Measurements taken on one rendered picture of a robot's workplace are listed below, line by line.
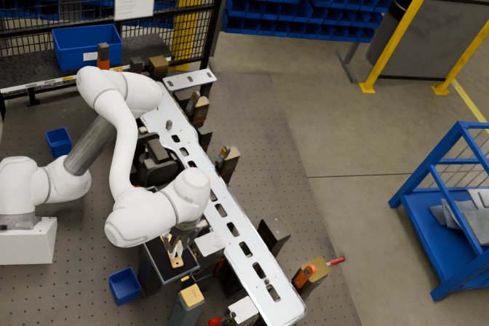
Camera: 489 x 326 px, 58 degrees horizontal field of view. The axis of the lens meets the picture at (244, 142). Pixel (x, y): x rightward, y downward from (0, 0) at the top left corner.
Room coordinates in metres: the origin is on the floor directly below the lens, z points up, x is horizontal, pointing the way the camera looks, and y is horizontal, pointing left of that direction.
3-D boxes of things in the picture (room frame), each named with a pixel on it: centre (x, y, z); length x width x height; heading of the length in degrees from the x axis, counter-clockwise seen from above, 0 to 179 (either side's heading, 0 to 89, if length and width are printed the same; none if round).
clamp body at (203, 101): (1.64, 0.27, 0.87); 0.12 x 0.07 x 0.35; 137
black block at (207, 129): (1.52, 0.19, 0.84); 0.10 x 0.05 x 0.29; 137
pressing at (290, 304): (1.19, 0.10, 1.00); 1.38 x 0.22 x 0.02; 47
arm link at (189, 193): (0.70, 0.10, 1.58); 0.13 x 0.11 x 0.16; 144
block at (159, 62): (1.80, 0.58, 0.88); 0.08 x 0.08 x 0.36; 47
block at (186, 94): (1.71, 0.38, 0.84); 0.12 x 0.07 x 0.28; 137
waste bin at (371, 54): (4.32, -1.12, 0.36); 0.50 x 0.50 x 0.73
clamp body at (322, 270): (0.94, -0.45, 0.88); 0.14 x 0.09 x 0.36; 137
